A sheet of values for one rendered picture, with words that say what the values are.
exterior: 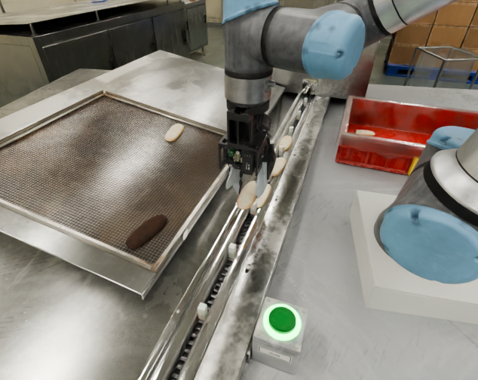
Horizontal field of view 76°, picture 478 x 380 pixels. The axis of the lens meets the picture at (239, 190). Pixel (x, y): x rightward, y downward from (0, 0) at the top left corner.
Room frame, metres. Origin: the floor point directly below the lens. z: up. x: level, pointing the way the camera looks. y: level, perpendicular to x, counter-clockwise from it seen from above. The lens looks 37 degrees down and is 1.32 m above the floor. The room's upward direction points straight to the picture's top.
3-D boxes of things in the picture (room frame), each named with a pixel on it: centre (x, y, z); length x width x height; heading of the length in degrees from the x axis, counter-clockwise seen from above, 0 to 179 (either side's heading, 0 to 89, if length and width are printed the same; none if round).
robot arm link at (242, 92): (0.49, -0.02, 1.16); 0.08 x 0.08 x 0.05
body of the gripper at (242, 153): (0.48, -0.01, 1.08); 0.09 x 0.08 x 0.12; 161
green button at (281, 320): (0.24, -0.06, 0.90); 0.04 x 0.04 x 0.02
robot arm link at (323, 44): (0.44, -0.11, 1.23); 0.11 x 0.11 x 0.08; 52
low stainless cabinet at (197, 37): (5.06, 1.11, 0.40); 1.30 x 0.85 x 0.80; 160
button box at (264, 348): (0.24, -0.06, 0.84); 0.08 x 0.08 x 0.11; 70
